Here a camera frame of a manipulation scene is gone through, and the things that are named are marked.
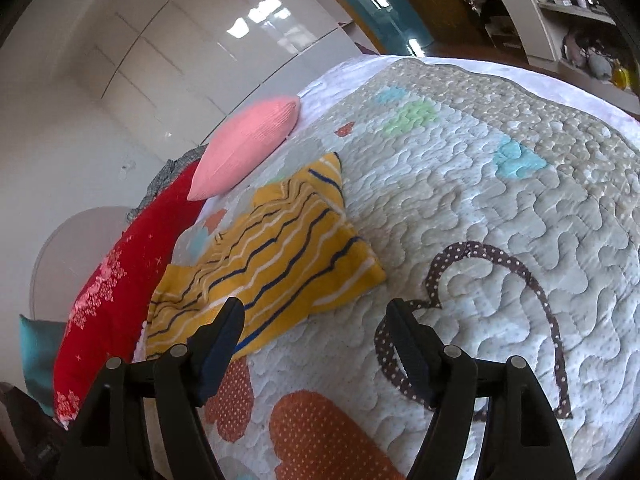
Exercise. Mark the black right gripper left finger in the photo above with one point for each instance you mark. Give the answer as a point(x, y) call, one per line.
point(109, 440)

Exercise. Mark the yellow striped sweater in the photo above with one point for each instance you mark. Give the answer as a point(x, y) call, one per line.
point(293, 254)

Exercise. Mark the red floral quilt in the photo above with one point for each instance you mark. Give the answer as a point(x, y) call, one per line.
point(107, 316)

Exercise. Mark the teal cushion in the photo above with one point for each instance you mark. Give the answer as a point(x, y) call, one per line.
point(39, 344)

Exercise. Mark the heart patterned bed quilt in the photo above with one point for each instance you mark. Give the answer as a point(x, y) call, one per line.
point(508, 204)

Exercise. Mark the grey knitted garment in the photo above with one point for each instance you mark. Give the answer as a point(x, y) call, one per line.
point(168, 174)

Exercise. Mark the pink pillow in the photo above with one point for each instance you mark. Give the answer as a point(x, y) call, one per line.
point(240, 145)

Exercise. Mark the white glossy wardrobe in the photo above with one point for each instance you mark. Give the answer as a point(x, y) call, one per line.
point(96, 93)

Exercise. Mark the white bed sheet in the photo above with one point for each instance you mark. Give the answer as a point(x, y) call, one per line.
point(550, 75)

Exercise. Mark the white shelf unit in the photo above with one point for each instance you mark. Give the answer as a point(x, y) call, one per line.
point(542, 26)

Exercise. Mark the brown wooden door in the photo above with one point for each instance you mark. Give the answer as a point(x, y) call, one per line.
point(450, 22)

